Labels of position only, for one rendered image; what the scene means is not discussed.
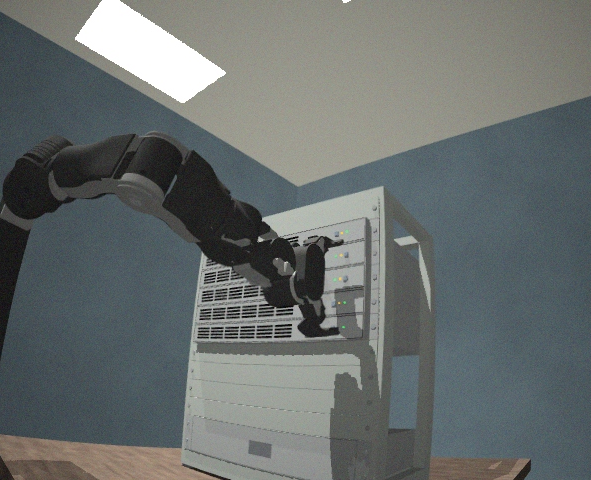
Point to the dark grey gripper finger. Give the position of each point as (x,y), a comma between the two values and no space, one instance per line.
(323,242)
(314,314)

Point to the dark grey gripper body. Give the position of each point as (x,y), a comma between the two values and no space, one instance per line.
(308,276)

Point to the white server rack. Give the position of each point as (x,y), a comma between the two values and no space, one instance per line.
(380,312)

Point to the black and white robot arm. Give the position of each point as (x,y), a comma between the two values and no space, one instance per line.
(197,204)

